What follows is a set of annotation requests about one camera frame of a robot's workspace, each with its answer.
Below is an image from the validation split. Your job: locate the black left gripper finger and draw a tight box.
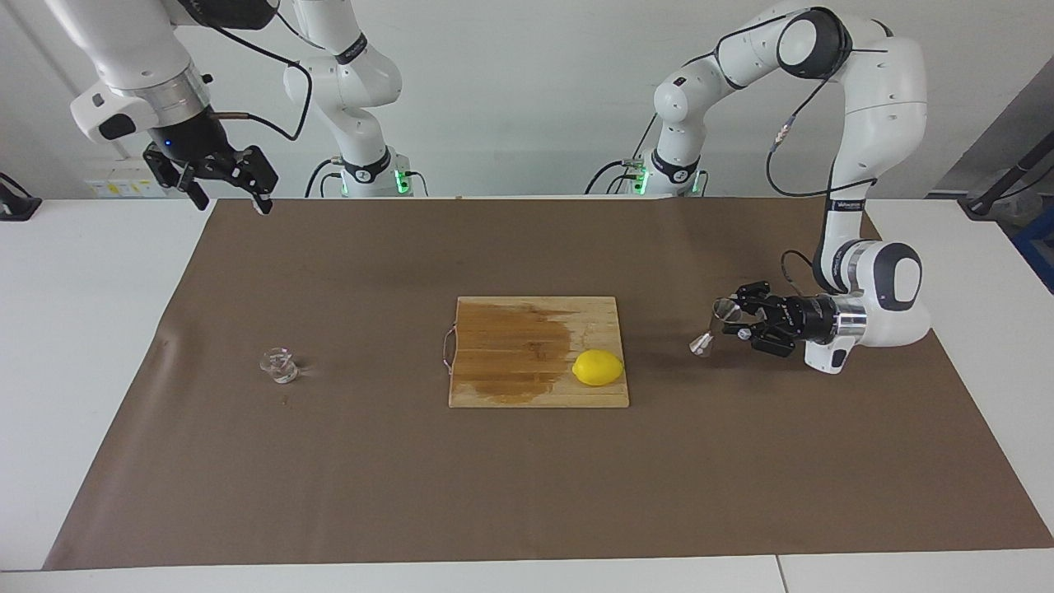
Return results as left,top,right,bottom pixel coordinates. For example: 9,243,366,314
731,282,783,318
723,320,798,357

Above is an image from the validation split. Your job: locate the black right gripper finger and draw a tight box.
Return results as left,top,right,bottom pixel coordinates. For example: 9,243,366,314
206,147,278,217
144,145,208,211

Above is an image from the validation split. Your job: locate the steel double jigger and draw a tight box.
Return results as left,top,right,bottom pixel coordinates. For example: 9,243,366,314
688,298,744,357

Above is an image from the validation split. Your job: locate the small clear glass beaker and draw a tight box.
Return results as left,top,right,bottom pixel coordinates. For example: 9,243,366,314
260,347,299,385

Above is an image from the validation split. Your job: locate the yellow lemon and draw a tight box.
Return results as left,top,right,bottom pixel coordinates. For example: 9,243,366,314
571,349,625,388

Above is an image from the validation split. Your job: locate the blue crate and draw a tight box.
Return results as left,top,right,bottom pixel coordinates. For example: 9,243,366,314
1011,206,1054,293

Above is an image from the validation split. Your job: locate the black tripod stand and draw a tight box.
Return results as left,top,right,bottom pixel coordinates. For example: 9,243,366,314
959,132,1054,217

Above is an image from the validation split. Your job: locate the wooden cutting board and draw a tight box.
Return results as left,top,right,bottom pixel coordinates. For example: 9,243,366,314
441,296,631,409

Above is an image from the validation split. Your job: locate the brown paper table mat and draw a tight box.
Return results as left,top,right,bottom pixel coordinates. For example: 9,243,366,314
43,196,1054,572

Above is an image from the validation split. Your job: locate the white wall socket box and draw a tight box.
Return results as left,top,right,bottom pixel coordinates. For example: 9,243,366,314
85,163,163,198

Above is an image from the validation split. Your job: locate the black base cable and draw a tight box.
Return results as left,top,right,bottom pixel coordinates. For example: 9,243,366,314
305,159,343,198
585,115,660,196

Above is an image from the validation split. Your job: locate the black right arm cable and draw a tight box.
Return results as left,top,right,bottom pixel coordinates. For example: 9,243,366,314
177,0,315,142

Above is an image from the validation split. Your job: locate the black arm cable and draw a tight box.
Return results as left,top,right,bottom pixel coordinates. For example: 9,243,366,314
177,0,315,142
766,48,888,289

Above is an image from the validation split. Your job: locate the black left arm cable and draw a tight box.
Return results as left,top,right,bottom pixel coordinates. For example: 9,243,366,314
766,48,888,289

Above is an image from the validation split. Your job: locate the black clamp mount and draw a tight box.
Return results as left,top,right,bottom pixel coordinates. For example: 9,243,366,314
0,171,42,222

